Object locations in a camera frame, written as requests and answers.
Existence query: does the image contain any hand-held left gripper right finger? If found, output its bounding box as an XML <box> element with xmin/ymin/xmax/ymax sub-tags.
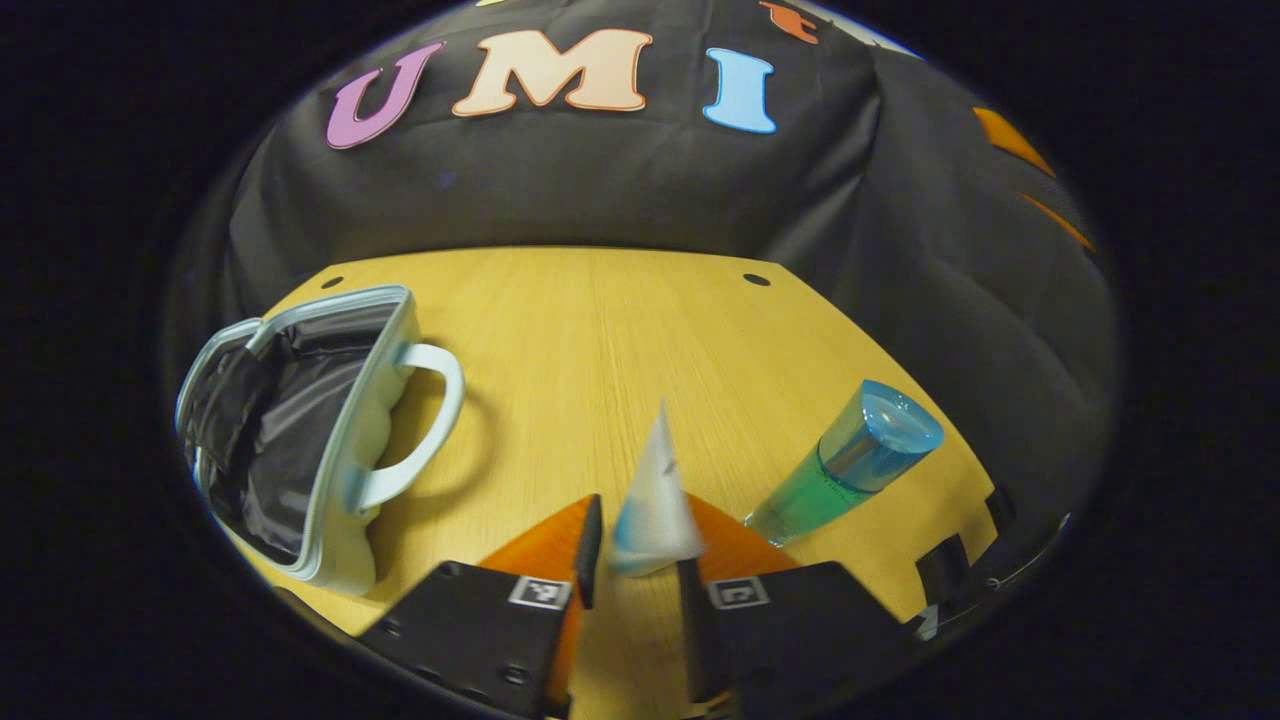
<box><xmin>676</xmin><ymin>495</ymin><xmax>919</xmax><ymax>720</ymax></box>

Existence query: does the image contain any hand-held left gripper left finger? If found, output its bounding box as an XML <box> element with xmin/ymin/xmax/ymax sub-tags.
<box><xmin>360</xmin><ymin>493</ymin><xmax>604</xmax><ymax>719</ymax></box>

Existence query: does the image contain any white and blue tube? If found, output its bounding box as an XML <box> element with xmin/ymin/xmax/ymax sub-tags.
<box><xmin>608</xmin><ymin>398</ymin><xmax>706</xmax><ymax>579</ymax></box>

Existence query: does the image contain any translucent bottle with blue cap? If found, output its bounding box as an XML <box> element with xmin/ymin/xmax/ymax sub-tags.
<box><xmin>745</xmin><ymin>380</ymin><xmax>946</xmax><ymax>548</ymax></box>

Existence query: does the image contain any light blue suitcase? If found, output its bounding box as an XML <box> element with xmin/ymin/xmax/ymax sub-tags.
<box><xmin>175</xmin><ymin>285</ymin><xmax>467</xmax><ymax>598</ymax></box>

